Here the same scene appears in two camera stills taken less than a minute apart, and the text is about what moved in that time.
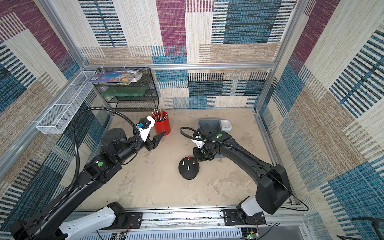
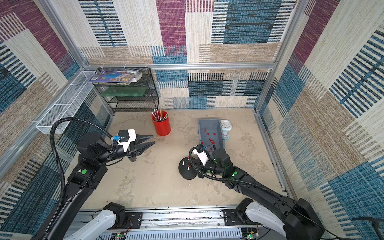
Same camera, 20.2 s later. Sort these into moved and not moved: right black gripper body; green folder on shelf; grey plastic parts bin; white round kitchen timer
Moved: right black gripper body
Not moved: white round kitchen timer; grey plastic parts bin; green folder on shelf
